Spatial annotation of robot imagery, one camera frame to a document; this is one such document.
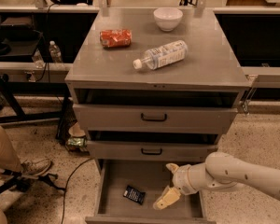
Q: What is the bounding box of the black tripod stand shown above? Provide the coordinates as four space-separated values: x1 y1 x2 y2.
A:
0 168 66 194

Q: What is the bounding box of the black floor cable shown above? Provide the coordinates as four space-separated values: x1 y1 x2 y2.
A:
59 157 94 224

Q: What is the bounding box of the dark blue rxbar wrapper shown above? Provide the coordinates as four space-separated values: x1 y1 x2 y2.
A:
123 186 146 204

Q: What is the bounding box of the middle grey drawer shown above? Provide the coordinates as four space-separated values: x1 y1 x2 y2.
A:
87 131 221 162

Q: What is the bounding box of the white ceramic bowl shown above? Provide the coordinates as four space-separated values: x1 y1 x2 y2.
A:
153 7 183 32

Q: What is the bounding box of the bottom grey open drawer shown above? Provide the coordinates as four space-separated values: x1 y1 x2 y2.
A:
85 160 216 224

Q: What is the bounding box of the black middle drawer handle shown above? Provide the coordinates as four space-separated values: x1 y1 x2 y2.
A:
141 148 162 156

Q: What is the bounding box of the top grey drawer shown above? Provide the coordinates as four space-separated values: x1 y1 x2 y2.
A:
74 104 237 134

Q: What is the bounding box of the black drawer handle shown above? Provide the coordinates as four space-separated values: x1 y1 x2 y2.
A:
141 148 162 156
140 113 167 122

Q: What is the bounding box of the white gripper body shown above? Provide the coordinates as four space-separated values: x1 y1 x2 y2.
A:
172 163 207 195

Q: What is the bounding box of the black top drawer handle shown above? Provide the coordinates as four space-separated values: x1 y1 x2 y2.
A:
140 113 167 122

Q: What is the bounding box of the grey metal drawer cabinet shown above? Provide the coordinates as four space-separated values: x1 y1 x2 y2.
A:
65 8 248 166

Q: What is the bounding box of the black equipment on shelf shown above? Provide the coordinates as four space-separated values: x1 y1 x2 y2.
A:
0 16 39 41

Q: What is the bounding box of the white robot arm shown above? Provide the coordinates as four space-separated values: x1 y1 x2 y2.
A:
153 152 280 210

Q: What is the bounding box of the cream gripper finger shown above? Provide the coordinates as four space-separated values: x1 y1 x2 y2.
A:
153 186 181 210
166 163 179 174

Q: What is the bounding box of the orange soda can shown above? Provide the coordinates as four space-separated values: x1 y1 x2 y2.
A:
100 29 132 48

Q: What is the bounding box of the person's tan trouser leg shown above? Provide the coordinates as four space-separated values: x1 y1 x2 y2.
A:
0 126 21 224

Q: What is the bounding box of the clear plastic water bottle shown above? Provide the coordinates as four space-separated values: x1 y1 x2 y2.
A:
133 40 188 70

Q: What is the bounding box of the green snack bag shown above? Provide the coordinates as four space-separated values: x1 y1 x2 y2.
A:
65 137 87 152

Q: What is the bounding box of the grey sneaker shoe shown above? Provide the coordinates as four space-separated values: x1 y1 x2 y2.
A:
21 159 51 176

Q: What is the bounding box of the small upright water bottle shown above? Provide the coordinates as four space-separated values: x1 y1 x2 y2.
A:
49 41 63 63

